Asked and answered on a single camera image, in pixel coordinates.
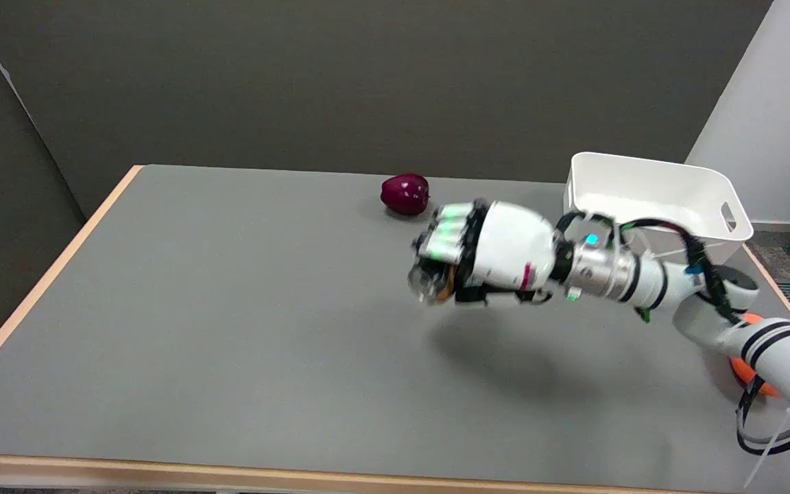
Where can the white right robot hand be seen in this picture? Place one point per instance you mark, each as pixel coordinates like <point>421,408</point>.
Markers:
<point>508,250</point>

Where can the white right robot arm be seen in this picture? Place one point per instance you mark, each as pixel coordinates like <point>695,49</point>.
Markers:
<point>710,302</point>

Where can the white plastic box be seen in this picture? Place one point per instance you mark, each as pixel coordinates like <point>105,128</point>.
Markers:
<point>649,199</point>

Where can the dark red apple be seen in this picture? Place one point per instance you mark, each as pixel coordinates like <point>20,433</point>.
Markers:
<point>405,193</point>

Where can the orange round object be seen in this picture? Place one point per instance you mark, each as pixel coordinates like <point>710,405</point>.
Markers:
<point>746,367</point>

